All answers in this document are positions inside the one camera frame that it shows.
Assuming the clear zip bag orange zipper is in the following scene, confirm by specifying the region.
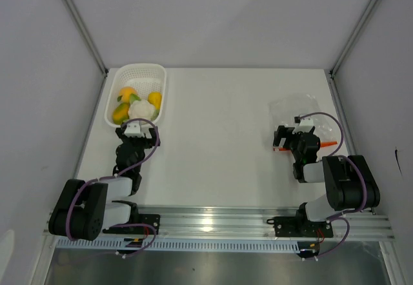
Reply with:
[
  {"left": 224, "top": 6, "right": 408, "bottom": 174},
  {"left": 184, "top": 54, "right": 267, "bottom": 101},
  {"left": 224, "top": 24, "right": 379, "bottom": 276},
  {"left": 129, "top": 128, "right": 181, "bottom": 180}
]
[{"left": 269, "top": 93, "right": 341, "bottom": 148}]

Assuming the white cauliflower with green leaves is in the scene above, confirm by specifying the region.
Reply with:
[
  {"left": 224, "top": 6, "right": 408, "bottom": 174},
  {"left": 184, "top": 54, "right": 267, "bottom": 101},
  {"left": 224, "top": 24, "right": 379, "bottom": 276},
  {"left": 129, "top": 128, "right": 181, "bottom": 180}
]
[{"left": 128, "top": 94, "right": 159, "bottom": 121}]

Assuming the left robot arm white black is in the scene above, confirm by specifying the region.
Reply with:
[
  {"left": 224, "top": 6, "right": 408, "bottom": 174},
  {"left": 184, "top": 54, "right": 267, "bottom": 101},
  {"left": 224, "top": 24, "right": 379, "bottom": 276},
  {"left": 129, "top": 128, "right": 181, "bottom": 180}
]
[{"left": 48, "top": 124, "right": 160, "bottom": 241}]

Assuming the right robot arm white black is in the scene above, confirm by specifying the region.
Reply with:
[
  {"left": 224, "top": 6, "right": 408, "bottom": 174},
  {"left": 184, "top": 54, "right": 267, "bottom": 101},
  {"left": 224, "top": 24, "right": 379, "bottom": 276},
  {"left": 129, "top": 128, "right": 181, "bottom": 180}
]
[{"left": 267, "top": 126, "right": 380, "bottom": 237}]

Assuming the green orange mango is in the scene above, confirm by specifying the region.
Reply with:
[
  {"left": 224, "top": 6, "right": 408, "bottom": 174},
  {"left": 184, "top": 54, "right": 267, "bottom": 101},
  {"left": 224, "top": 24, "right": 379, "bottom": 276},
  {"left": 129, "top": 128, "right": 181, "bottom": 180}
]
[{"left": 112, "top": 103, "right": 130, "bottom": 125}]

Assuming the orange fruit with leaf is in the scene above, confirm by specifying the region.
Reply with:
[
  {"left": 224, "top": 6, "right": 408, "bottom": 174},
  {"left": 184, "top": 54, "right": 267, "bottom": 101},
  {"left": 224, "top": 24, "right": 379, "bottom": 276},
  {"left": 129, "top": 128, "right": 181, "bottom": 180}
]
[{"left": 117, "top": 86, "right": 137, "bottom": 103}]

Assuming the yellow orange round fruit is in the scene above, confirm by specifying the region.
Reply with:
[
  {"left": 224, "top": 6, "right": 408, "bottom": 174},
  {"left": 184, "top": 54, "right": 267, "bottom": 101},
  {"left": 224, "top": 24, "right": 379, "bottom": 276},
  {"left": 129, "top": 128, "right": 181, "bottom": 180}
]
[{"left": 147, "top": 92, "right": 162, "bottom": 110}]

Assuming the white perforated plastic basket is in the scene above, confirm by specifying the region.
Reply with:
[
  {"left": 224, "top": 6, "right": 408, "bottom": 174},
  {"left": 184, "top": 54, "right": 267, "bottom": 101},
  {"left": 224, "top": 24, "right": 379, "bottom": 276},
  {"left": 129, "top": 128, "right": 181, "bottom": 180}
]
[{"left": 104, "top": 63, "right": 167, "bottom": 128}]

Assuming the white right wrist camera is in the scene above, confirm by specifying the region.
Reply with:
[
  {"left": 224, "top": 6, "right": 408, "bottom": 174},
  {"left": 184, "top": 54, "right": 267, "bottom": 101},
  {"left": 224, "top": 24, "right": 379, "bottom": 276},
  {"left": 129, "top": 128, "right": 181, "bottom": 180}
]
[{"left": 293, "top": 116, "right": 314, "bottom": 133}]

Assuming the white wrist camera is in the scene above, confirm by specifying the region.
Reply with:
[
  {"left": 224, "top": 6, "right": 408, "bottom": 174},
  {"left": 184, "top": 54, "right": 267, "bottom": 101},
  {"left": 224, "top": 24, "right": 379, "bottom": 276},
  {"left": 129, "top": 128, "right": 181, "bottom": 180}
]
[
  {"left": 124, "top": 121, "right": 144, "bottom": 137},
  {"left": 293, "top": 116, "right": 314, "bottom": 133}
]

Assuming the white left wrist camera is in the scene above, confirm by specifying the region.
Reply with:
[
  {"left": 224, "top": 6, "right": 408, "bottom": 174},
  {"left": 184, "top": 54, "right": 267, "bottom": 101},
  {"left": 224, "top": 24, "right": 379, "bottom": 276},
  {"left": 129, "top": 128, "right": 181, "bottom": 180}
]
[{"left": 124, "top": 121, "right": 144, "bottom": 137}]

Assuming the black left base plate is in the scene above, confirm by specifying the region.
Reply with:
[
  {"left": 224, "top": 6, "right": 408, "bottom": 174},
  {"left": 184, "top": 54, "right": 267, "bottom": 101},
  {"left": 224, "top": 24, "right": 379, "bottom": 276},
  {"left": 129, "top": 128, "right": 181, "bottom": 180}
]
[{"left": 103, "top": 213, "right": 161, "bottom": 235}]

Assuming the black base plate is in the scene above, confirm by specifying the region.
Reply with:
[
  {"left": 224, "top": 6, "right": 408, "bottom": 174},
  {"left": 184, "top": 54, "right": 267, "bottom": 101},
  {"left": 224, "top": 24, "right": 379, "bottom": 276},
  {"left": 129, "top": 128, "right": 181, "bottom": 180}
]
[
  {"left": 103, "top": 213, "right": 161, "bottom": 235},
  {"left": 266, "top": 217, "right": 334, "bottom": 238}
]

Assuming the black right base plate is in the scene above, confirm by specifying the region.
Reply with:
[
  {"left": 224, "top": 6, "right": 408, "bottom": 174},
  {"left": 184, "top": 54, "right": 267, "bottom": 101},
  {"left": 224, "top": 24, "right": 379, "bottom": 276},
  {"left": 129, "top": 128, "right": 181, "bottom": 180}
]
[{"left": 266, "top": 217, "right": 334, "bottom": 238}]

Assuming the aluminium mounting rail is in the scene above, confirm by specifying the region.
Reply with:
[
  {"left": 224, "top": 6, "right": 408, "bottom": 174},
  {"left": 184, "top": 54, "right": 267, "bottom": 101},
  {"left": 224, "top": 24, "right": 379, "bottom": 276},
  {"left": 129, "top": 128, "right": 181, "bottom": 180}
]
[{"left": 138, "top": 206, "right": 395, "bottom": 242}]

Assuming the white slotted cable duct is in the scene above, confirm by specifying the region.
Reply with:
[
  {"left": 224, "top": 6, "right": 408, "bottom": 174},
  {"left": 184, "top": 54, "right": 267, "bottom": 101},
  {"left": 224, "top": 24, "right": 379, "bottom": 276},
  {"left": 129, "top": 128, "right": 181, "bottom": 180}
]
[{"left": 56, "top": 237, "right": 299, "bottom": 253}]

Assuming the right aluminium frame post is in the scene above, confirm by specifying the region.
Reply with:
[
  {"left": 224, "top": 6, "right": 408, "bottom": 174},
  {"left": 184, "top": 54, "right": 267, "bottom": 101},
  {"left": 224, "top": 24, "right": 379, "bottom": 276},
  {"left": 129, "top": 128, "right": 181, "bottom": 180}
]
[{"left": 329, "top": 0, "right": 381, "bottom": 80}]

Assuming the aluminium frame post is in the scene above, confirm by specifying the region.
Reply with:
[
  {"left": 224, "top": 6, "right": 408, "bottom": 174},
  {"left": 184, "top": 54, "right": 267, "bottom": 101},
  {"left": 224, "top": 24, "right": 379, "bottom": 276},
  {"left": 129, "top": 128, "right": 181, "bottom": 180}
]
[
  {"left": 61, "top": 0, "right": 108, "bottom": 75},
  {"left": 329, "top": 0, "right": 381, "bottom": 80}
]

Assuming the left aluminium frame post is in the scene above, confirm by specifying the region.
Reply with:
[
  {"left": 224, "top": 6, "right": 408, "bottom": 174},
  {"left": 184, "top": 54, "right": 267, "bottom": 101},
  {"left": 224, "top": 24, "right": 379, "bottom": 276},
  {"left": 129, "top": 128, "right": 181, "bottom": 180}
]
[{"left": 61, "top": 0, "right": 108, "bottom": 75}]

